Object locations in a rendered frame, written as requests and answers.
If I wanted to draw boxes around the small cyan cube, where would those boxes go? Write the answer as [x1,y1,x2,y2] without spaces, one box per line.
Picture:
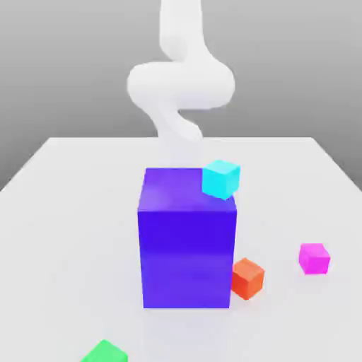
[202,159,242,201]

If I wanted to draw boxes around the small orange cube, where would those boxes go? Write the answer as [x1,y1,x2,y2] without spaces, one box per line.
[230,257,266,301]

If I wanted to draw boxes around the small magenta cube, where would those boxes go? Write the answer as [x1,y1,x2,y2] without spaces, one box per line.
[298,243,332,276]

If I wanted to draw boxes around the small green cube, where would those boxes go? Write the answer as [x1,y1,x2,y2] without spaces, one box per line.
[80,339,129,362]

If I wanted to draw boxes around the large purple box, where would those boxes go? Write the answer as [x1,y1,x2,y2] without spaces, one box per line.
[137,167,238,310]

